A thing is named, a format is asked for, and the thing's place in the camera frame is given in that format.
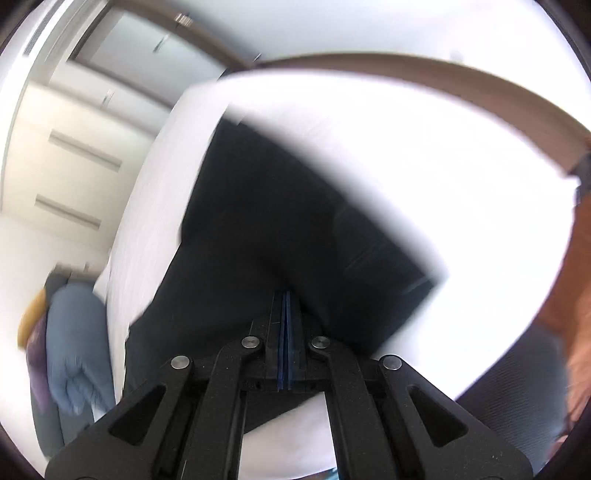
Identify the ceiling air vent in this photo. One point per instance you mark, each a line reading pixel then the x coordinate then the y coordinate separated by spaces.
pixel 41 37

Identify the purple pillow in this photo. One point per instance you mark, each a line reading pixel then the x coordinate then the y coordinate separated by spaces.
pixel 38 364

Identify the person's grey clothing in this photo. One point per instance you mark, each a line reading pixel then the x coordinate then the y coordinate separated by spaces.
pixel 512 401

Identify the blue rolled duvet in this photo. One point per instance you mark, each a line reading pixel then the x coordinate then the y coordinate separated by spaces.
pixel 81 341

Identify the black pants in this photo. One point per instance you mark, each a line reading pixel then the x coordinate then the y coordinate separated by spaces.
pixel 277 207

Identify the bed with white sheet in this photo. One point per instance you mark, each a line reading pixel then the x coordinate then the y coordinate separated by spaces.
pixel 415 184

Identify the yellow pillow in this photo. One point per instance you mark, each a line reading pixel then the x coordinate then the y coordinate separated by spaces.
pixel 32 316

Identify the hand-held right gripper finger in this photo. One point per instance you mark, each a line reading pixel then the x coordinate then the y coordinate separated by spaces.
pixel 292 337
pixel 282 337

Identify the cream wardrobe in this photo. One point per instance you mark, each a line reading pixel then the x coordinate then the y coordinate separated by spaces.
pixel 69 115

